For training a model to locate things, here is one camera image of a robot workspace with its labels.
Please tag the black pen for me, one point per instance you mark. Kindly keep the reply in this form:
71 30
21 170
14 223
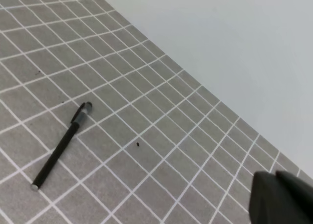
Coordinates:
52 160

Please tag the clear black pen cap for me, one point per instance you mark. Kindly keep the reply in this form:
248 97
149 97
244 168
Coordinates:
82 113

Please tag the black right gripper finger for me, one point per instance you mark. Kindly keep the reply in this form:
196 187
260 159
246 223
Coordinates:
280 198

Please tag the grey grid tablecloth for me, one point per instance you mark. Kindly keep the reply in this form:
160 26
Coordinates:
157 147

